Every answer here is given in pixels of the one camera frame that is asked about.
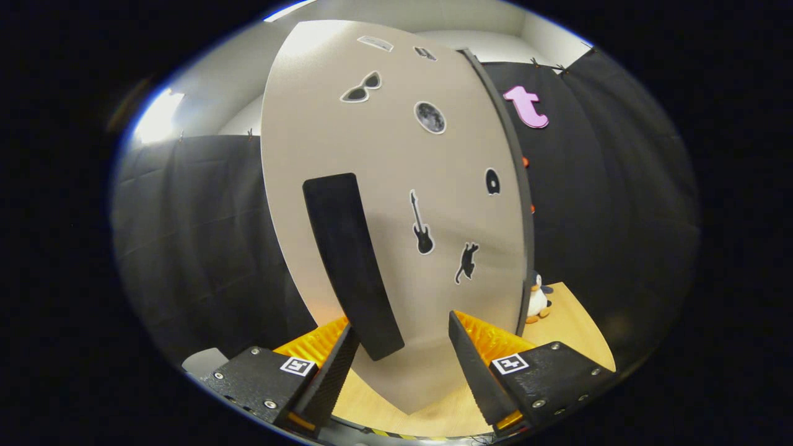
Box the penguin plush toy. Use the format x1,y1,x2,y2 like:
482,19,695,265
525,271,554,325

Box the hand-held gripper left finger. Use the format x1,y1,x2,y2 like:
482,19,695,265
198,317,361,439

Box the person's light grey clothing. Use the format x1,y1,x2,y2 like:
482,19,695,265
183,347,230,380

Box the dark grey cabinet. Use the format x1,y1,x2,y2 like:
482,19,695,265
457,48,537,338

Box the black backdrop cloth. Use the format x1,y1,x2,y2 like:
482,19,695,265
112,48,701,372

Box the beige cabinet door black handle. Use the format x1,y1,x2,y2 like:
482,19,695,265
260,20,527,416

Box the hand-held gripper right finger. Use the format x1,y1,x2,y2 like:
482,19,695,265
448,310,618,435

